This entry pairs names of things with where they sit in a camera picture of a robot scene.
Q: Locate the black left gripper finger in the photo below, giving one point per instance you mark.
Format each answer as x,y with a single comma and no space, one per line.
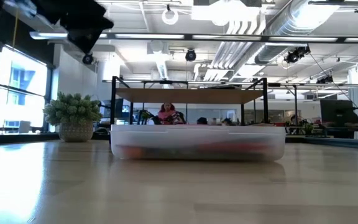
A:
85,39
89,24

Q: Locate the translucent plastic storage box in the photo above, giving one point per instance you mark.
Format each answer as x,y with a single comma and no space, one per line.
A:
197,137

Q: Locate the green artificial plant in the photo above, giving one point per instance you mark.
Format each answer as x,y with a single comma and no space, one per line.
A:
71,109

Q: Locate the background computer monitor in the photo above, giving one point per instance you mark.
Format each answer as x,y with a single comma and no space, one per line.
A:
121,109

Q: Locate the large office window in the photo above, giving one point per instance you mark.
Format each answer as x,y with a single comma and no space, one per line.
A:
20,93

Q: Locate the white textured plant pot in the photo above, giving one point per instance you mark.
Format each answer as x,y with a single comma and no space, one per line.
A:
76,133

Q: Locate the person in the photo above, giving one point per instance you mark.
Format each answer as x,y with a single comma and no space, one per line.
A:
202,121
167,112
295,119
227,121

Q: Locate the white ceiling vent unit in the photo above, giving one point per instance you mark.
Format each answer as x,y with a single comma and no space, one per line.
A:
225,12

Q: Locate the black monitor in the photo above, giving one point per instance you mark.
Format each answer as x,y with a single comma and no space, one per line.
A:
337,112

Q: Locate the black ceiling camera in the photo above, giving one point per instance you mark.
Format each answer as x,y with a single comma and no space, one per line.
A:
88,59
190,55
295,55

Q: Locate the black overhead frame beam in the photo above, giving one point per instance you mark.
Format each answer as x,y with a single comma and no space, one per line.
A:
197,36

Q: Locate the black metal frame stand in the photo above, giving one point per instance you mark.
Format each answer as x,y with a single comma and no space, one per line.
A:
295,102

